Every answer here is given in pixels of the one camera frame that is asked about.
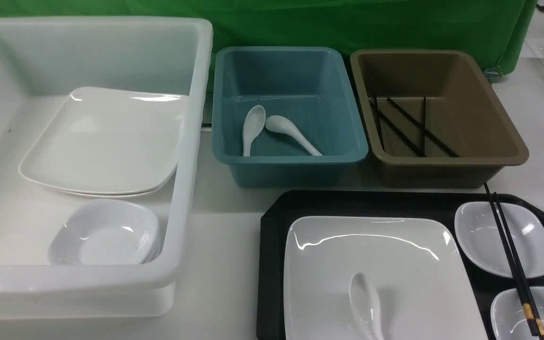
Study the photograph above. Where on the black chopstick in bin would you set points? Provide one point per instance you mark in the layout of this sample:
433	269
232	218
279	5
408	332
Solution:
439	143

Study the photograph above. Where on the teal plastic bin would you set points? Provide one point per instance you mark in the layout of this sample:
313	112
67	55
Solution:
307	85

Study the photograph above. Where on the large white plastic tub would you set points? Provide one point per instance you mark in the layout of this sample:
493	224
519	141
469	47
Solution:
31	215

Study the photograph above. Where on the black chopstick bin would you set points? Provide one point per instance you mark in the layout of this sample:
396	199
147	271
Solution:
423	123
418	151

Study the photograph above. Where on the white bowl in tub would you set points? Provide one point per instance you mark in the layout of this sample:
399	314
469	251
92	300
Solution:
107	232

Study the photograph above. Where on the brown plastic bin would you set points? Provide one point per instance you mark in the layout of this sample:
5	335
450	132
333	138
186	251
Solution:
462	110

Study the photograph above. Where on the white bowl tray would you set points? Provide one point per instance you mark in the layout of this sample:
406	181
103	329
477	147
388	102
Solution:
508	321
477	234

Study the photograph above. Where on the white spoon bin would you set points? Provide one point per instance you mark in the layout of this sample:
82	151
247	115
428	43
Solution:
253	125
281	125

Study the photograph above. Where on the white spoon left bin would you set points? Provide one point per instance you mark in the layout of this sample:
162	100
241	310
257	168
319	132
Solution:
253	125

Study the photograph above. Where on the white plate in tub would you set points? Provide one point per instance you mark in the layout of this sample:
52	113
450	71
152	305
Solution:
107	142

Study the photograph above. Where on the white spoon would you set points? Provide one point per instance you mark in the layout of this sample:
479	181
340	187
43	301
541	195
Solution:
365	306

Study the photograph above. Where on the white spoon right bin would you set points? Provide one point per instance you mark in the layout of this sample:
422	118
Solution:
281	125

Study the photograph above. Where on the black chopstick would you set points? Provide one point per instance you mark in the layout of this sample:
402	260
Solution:
439	143
520	264
508	255

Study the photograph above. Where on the white square rice plate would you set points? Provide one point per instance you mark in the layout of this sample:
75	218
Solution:
413	263

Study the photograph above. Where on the green cloth backdrop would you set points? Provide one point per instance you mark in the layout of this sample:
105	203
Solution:
54	46

